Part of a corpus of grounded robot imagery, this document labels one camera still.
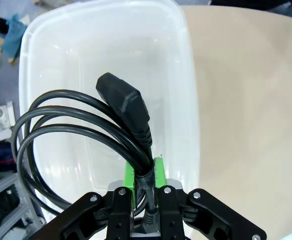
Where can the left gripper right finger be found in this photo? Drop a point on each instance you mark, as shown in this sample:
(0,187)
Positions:
(185,217)

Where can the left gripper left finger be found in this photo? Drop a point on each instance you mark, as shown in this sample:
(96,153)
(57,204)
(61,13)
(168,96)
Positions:
(98,217)

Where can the clear plastic storage box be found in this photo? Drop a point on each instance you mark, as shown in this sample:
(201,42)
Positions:
(85,62)

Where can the blue cloth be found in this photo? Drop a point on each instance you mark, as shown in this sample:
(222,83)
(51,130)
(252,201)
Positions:
(14,37)

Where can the aluminium frame stand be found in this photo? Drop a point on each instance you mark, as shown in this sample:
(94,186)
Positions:
(8,190)

